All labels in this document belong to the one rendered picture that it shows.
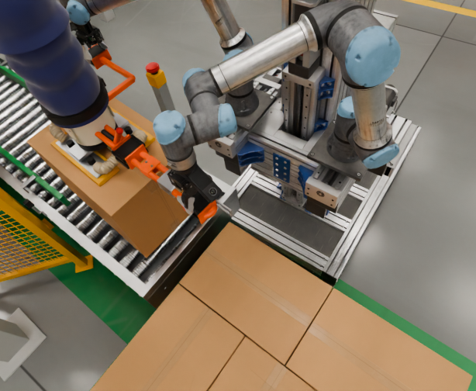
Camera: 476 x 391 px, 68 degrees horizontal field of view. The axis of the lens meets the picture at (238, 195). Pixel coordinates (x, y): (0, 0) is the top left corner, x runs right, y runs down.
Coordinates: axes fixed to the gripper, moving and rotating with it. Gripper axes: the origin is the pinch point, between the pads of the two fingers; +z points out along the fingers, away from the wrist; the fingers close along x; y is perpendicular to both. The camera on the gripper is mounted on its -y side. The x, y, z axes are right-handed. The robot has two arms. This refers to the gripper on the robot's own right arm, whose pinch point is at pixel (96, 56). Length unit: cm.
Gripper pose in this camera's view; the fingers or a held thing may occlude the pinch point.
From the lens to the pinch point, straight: 178.7
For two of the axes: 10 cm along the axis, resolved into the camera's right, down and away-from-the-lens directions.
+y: 7.5, 5.2, -4.1
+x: 6.5, -6.8, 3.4
